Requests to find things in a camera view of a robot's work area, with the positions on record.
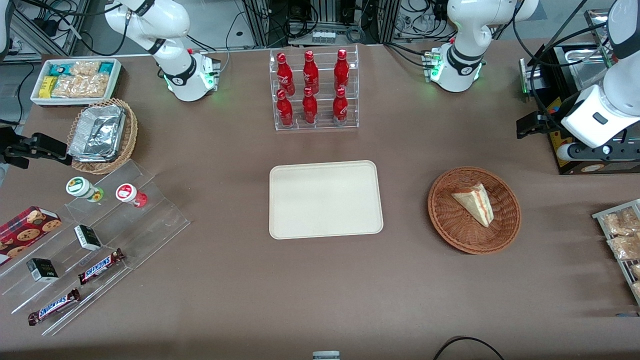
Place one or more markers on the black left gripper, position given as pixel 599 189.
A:
pixel 551 119

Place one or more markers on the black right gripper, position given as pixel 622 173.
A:
pixel 11 148

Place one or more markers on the triangle sandwich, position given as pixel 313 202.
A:
pixel 475 204

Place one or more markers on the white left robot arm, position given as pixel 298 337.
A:
pixel 462 30

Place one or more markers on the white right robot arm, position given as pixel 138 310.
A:
pixel 170 55

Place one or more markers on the aluminium foil tray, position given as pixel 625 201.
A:
pixel 97 132

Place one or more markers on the oval tan wicker basket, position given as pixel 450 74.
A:
pixel 130 135

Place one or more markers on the round brown wicker basket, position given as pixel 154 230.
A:
pixel 460 230

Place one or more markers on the cream plastic tray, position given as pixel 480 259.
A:
pixel 325 200

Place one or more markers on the green lid cup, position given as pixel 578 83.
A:
pixel 79 187

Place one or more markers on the black food warmer machine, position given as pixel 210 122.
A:
pixel 570 167

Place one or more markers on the yellow snack pack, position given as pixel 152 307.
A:
pixel 47 87

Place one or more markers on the clear cracker bag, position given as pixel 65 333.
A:
pixel 95 86
pixel 67 87
pixel 85 68

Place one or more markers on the teal snack pack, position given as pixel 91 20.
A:
pixel 60 69
pixel 106 67

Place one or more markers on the steel warmer pan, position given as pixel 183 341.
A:
pixel 587 67

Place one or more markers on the red cookie box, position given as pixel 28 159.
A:
pixel 25 232

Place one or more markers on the red lid cup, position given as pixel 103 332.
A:
pixel 127 193

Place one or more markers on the small black box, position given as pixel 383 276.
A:
pixel 88 237
pixel 42 270

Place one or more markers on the white plastic snack bin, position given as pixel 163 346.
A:
pixel 117 80

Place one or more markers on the clear acrylic stepped display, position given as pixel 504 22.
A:
pixel 150 225

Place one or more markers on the Snickers chocolate bar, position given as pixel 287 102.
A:
pixel 54 306
pixel 100 266

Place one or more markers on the clear pastry bag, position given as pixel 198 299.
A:
pixel 637 290
pixel 620 222
pixel 636 271
pixel 625 247

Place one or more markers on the red cola bottle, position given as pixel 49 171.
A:
pixel 310 74
pixel 309 109
pixel 284 75
pixel 284 111
pixel 340 107
pixel 341 71

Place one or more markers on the clear acrylic bottle rack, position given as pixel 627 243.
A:
pixel 322 125

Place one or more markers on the white power strip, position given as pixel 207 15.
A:
pixel 323 37

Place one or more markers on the small grey device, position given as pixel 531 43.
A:
pixel 326 356

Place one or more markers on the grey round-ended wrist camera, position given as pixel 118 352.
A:
pixel 615 150

